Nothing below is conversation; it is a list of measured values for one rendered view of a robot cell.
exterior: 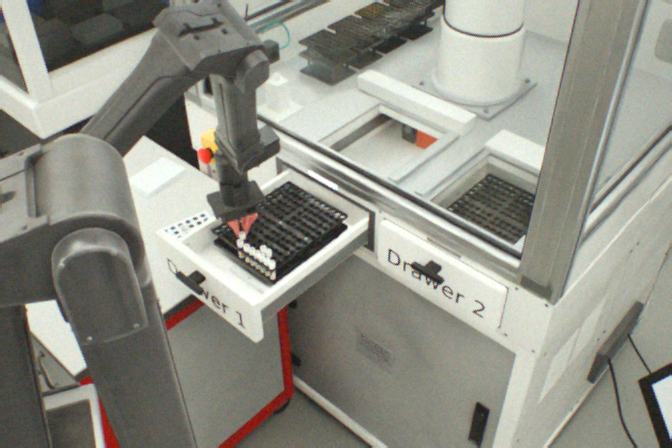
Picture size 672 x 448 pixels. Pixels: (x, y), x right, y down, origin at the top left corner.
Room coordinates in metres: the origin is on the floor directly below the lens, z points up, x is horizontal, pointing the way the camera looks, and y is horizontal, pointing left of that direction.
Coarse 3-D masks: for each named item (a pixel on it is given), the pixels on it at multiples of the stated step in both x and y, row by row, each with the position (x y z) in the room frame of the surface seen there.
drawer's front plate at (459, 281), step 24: (384, 240) 1.04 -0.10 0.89; (408, 240) 1.00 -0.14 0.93; (384, 264) 1.04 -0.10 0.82; (408, 264) 1.00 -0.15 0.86; (456, 264) 0.93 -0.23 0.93; (432, 288) 0.96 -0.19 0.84; (456, 288) 0.92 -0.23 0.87; (480, 288) 0.89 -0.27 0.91; (504, 288) 0.87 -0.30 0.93; (480, 312) 0.88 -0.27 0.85
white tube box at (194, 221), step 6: (204, 210) 1.25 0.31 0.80; (192, 216) 1.23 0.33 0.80; (198, 216) 1.23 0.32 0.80; (204, 216) 1.24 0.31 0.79; (210, 216) 1.23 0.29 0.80; (180, 222) 1.21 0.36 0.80; (186, 222) 1.22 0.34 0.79; (192, 222) 1.21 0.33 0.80; (198, 222) 1.21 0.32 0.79; (162, 228) 1.19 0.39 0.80; (168, 228) 1.19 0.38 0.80; (174, 228) 1.20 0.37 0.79; (192, 228) 1.19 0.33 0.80; (174, 234) 1.17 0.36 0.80; (180, 234) 1.17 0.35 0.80
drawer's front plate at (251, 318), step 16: (160, 240) 1.02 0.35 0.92; (176, 240) 1.01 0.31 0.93; (160, 256) 1.03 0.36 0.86; (176, 256) 0.99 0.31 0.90; (192, 256) 0.96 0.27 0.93; (192, 272) 0.96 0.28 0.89; (208, 272) 0.92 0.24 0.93; (208, 288) 0.93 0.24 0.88; (224, 288) 0.89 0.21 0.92; (240, 288) 0.88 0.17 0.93; (208, 304) 0.93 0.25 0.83; (224, 304) 0.89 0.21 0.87; (240, 304) 0.86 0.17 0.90; (256, 304) 0.84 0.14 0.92; (256, 320) 0.84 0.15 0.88; (256, 336) 0.84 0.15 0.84
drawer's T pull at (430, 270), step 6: (414, 264) 0.95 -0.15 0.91; (420, 264) 0.95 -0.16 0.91; (426, 264) 0.95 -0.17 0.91; (432, 264) 0.95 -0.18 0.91; (438, 264) 0.95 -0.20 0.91; (414, 270) 0.95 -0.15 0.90; (420, 270) 0.94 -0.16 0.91; (426, 270) 0.93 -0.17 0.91; (432, 270) 0.93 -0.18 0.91; (438, 270) 0.94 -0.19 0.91; (426, 276) 0.93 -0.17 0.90; (432, 276) 0.92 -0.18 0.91; (438, 276) 0.92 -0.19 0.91; (438, 282) 0.91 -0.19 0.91
